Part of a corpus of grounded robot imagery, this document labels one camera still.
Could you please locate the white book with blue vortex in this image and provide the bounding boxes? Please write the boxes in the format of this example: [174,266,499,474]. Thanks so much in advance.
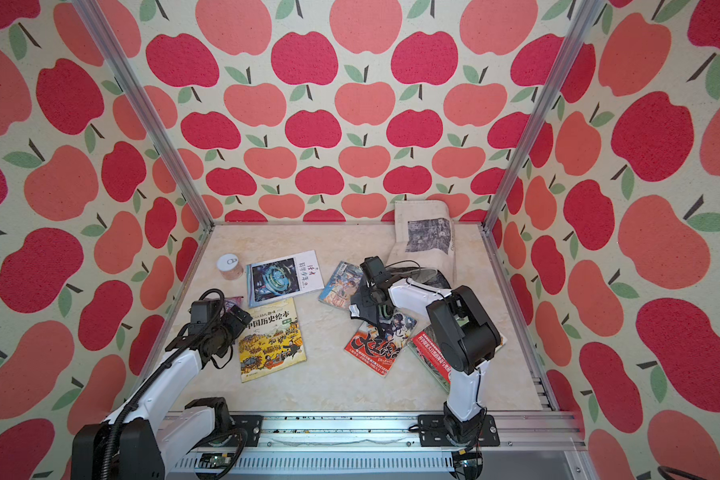
[246,250,325,307]

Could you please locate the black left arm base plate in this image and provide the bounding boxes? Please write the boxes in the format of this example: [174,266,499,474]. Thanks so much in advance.
[213,414,263,448]

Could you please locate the grey green microfibre cloth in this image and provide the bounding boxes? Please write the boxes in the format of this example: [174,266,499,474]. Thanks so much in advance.
[376,267,452,320]

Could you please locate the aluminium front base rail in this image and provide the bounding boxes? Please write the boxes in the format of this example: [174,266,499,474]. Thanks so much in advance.
[168,411,597,479]

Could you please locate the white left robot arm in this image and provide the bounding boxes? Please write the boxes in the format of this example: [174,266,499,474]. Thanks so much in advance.
[70,289,254,479]

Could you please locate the purple candy bag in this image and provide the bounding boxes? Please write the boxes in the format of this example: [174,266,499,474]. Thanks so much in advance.
[224,296,245,312]

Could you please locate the yellow Chinese history picture book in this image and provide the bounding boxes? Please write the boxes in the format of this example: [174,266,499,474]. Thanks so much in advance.
[238,298,307,383]

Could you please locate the cream printed canvas bag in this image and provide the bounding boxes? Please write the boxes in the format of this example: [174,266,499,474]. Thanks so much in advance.
[386,200,455,288]

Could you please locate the right rear aluminium corner post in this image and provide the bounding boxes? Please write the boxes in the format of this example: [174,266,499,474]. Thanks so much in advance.
[481,0,606,237]

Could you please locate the clear tape roll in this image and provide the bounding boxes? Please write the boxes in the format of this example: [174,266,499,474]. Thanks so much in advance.
[216,253,244,281]

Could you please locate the red black manga book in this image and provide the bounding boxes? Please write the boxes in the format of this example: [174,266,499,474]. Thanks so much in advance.
[344,311,417,377]

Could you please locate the blue robot sunflower magazine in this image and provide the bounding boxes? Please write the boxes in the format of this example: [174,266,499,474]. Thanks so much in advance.
[318,261,363,310]

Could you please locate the left rear aluminium corner post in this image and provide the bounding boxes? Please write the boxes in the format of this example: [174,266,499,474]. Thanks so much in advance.
[72,0,215,232]

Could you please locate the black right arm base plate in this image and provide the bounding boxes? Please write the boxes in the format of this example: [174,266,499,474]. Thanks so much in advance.
[408,412,501,448]

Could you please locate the red green cover book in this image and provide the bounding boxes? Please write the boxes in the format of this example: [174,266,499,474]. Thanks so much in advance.
[409,326,508,394]

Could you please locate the aluminium corner post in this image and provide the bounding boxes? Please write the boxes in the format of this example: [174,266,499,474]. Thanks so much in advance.
[481,0,606,237]
[72,0,215,232]

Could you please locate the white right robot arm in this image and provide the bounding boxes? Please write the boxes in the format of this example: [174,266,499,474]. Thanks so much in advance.
[349,278,502,446]

